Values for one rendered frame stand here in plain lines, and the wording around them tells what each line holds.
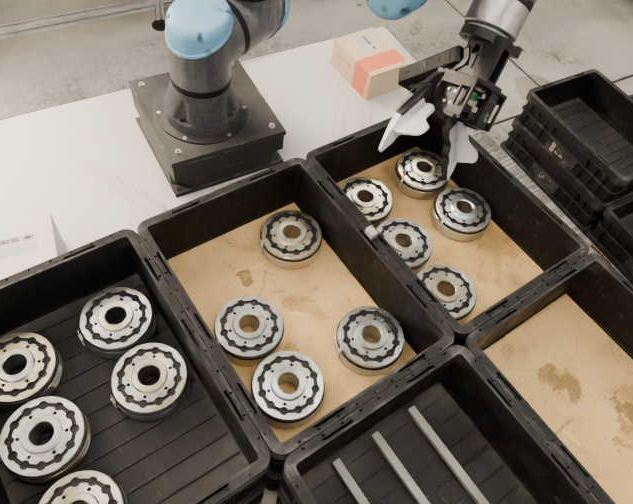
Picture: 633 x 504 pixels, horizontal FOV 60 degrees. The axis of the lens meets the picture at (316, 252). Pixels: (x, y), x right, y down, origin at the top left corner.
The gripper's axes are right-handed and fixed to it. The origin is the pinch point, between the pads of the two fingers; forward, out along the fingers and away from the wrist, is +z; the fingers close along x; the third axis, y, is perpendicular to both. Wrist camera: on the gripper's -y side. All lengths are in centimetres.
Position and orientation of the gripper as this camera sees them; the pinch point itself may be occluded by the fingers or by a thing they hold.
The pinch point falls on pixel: (410, 166)
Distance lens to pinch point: 82.4
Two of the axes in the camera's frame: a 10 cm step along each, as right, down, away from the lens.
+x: 7.5, 1.7, 6.4
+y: 5.2, 4.4, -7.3
